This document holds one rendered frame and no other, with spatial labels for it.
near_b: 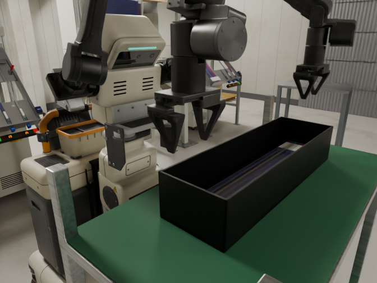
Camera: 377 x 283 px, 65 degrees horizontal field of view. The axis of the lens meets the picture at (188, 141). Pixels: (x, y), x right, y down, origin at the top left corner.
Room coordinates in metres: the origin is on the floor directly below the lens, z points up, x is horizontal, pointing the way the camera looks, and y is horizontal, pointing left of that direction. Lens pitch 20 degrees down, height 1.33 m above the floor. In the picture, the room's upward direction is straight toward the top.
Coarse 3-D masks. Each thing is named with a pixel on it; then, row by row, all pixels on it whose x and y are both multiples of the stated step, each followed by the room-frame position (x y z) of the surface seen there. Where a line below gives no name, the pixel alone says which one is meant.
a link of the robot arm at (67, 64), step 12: (96, 0) 0.81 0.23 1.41; (84, 12) 0.82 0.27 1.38; (96, 12) 0.81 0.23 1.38; (84, 24) 0.81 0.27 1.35; (96, 24) 0.81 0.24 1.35; (84, 36) 0.80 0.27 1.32; (96, 36) 0.82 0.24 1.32; (72, 48) 0.79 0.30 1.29; (84, 48) 0.80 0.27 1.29; (96, 48) 0.82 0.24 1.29; (72, 60) 0.78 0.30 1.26; (72, 72) 0.78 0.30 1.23; (96, 84) 0.84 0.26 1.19
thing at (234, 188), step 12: (288, 144) 0.87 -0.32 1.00; (300, 144) 0.88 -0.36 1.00; (264, 156) 0.78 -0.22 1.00; (276, 156) 0.78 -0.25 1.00; (252, 168) 0.70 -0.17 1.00; (264, 168) 0.70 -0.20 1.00; (228, 180) 0.63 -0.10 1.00; (240, 180) 0.63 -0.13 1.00; (216, 192) 0.58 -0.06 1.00; (228, 192) 0.58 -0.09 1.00
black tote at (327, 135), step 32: (256, 128) 0.84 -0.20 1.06; (288, 128) 0.95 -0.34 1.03; (320, 128) 0.88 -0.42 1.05; (192, 160) 0.62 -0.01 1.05; (224, 160) 0.72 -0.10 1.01; (288, 160) 0.62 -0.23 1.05; (320, 160) 0.80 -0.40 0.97; (160, 192) 0.54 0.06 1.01; (192, 192) 0.48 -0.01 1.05; (256, 192) 0.51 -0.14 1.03; (288, 192) 0.64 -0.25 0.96; (192, 224) 0.48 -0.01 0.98; (224, 224) 0.43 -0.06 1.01
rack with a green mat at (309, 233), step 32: (352, 160) 0.85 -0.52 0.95; (64, 192) 0.48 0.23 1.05; (320, 192) 0.65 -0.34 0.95; (352, 192) 0.65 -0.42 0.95; (64, 224) 0.47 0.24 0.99; (96, 224) 0.52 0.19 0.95; (128, 224) 0.52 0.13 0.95; (160, 224) 0.52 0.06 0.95; (256, 224) 0.52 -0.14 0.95; (288, 224) 0.52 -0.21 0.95; (320, 224) 0.52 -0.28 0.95; (352, 224) 0.52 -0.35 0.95; (64, 256) 0.47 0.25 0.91; (96, 256) 0.43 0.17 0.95; (128, 256) 0.43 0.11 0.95; (160, 256) 0.43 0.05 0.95; (192, 256) 0.43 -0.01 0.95; (224, 256) 0.43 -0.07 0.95; (256, 256) 0.43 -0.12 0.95; (288, 256) 0.43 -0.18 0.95; (320, 256) 0.43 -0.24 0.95
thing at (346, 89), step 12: (288, 84) 3.24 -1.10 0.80; (324, 84) 3.24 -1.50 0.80; (336, 84) 3.24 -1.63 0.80; (348, 84) 3.24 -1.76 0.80; (288, 96) 3.57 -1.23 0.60; (348, 96) 3.21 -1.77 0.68; (276, 108) 3.23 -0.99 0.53; (288, 108) 3.57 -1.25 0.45; (348, 108) 3.20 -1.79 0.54; (336, 144) 2.87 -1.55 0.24
